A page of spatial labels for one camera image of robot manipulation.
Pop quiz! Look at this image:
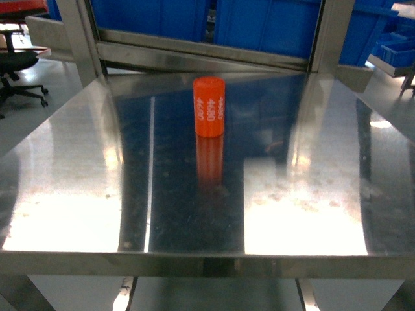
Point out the orange cylindrical capacitor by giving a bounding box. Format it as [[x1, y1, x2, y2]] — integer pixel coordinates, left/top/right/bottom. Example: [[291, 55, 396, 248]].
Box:
[[193, 76, 226, 138]]

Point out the blue plastic bin left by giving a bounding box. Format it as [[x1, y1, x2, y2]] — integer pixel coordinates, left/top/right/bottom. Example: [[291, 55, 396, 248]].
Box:
[[91, 1, 210, 42]]

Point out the blue plastic bin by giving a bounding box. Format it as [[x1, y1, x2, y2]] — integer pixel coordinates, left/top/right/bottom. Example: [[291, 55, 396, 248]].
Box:
[[213, 0, 398, 67], [91, 1, 210, 42]]

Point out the blue plastic bin right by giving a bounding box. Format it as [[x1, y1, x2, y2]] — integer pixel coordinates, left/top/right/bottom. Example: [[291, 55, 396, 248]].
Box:
[[213, 0, 398, 67]]

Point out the black office chair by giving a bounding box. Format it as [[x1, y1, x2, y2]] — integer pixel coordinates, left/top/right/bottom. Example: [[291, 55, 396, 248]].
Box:
[[1, 30, 49, 107]]

